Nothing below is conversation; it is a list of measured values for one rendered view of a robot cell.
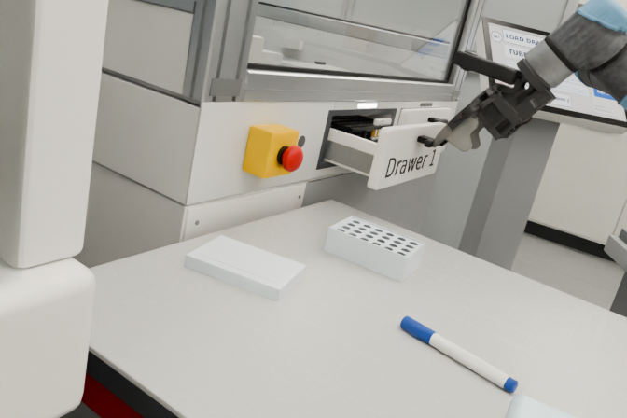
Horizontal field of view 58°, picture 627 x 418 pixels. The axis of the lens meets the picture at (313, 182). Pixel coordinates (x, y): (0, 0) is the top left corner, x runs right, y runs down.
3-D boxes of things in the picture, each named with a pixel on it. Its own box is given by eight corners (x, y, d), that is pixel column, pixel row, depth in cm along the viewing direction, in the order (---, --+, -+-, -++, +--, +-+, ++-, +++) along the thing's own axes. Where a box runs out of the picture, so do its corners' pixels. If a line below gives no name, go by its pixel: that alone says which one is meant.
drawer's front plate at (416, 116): (440, 148, 153) (452, 109, 150) (396, 157, 129) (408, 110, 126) (435, 146, 154) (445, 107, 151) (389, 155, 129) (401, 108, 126)
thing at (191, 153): (444, 150, 162) (458, 101, 158) (186, 205, 77) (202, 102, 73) (206, 76, 207) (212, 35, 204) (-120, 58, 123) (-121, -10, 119)
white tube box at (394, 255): (419, 265, 84) (425, 243, 83) (401, 283, 77) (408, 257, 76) (346, 237, 89) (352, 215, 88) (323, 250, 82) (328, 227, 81)
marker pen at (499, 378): (516, 391, 57) (521, 378, 57) (509, 397, 56) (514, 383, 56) (405, 325, 66) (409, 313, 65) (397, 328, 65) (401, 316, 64)
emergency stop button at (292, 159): (302, 172, 85) (308, 146, 84) (287, 174, 82) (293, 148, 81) (286, 165, 86) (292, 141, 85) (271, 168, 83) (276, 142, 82)
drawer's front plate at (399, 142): (435, 173, 121) (448, 123, 118) (374, 190, 97) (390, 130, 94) (427, 170, 122) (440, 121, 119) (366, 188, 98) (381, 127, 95)
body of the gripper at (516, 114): (492, 143, 96) (551, 96, 90) (461, 104, 98) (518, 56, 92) (503, 140, 102) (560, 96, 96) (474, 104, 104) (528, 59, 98)
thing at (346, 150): (425, 164, 121) (433, 137, 119) (371, 178, 99) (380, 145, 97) (280, 116, 140) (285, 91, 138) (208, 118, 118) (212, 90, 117)
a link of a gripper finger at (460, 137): (445, 167, 100) (487, 133, 96) (424, 141, 101) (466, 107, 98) (449, 166, 103) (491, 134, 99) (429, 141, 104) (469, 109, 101)
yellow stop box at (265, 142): (295, 175, 88) (304, 132, 86) (267, 181, 82) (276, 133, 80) (269, 166, 90) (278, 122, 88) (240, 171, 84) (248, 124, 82)
